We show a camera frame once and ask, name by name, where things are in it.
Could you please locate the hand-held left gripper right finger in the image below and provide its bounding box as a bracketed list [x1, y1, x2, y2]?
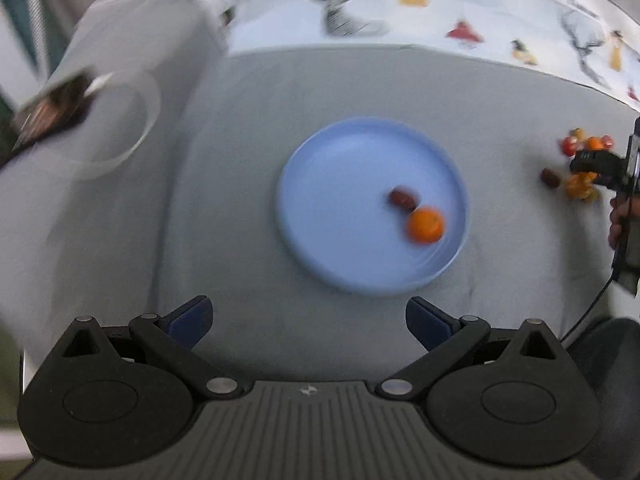
[375, 296, 571, 402]

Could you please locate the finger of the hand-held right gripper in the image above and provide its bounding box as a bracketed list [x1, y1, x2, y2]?
[569, 149, 629, 193]

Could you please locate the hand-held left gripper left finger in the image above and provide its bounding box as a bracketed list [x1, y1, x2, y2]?
[62, 296, 241, 402]

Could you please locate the blue plate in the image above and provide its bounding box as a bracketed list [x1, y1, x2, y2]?
[276, 116, 471, 296]

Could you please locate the person's right hand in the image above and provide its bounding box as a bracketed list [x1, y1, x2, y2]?
[608, 193, 640, 251]

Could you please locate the clear glass bowl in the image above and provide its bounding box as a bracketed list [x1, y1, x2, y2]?
[47, 67, 162, 182]

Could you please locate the white printed cloth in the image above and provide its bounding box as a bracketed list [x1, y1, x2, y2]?
[140, 0, 640, 111]

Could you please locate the black cable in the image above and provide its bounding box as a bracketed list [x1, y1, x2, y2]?
[561, 267, 617, 342]

